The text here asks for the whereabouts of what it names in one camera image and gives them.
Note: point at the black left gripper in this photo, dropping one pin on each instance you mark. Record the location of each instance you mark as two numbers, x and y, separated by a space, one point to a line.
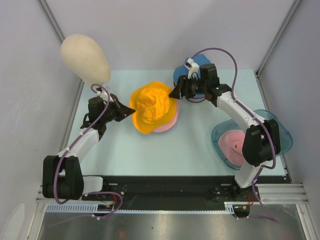
123 111

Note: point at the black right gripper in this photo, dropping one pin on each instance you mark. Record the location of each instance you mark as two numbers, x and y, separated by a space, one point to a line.
182 89

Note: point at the yellow hat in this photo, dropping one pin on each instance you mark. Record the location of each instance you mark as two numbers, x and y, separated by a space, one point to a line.
153 106

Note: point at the pink bucket hat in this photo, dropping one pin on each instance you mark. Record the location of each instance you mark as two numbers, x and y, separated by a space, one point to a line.
169 125

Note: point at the blue hat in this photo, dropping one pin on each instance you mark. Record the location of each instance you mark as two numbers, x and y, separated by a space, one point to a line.
182 70

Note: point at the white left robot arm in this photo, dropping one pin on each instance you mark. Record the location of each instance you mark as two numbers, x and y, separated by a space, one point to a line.
62 177

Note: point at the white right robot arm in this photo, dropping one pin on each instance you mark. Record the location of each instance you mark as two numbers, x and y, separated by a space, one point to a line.
223 97

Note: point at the beige mannequin head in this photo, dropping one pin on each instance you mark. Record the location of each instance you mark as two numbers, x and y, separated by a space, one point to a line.
85 58

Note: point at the teal plastic basket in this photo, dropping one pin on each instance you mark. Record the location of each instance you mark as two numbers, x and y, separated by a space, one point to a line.
282 130

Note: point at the black wire hat stand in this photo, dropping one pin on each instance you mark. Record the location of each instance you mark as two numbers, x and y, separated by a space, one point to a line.
195 100

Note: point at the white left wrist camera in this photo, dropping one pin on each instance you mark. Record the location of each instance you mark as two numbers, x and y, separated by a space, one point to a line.
105 92

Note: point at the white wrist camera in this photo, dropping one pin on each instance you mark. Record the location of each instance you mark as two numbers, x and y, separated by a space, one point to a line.
192 67
105 92

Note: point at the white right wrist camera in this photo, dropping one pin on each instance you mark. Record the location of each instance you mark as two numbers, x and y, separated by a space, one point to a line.
192 67

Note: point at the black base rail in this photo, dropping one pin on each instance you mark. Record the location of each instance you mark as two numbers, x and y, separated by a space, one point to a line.
173 193

